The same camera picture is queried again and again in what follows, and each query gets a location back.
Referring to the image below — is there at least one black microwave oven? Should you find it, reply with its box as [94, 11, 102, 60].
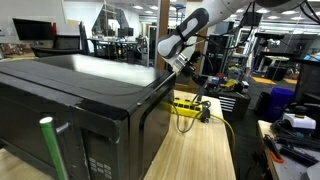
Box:
[0, 54, 176, 180]

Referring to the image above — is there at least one blue plastic bin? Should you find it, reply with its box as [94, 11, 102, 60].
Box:
[265, 87, 294, 122]

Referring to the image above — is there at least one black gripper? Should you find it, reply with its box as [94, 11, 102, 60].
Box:
[181, 51, 206, 86]

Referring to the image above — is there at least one white device on side table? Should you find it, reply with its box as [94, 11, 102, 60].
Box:
[283, 113, 316, 130]

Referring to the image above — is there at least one grey microwave power cord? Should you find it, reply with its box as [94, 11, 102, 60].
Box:
[171, 77, 212, 134]

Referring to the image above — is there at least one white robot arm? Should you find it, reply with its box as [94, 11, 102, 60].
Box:
[157, 0, 304, 86]

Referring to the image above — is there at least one yellow black power strip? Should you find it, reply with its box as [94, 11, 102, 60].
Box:
[171, 97, 205, 119]

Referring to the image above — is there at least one green white pole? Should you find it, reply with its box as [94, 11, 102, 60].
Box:
[39, 117, 69, 180]

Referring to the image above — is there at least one orange black clamp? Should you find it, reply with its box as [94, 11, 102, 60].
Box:
[263, 134, 284, 163]

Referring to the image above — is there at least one yellow power strip cable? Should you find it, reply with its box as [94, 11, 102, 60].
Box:
[209, 113, 236, 158]

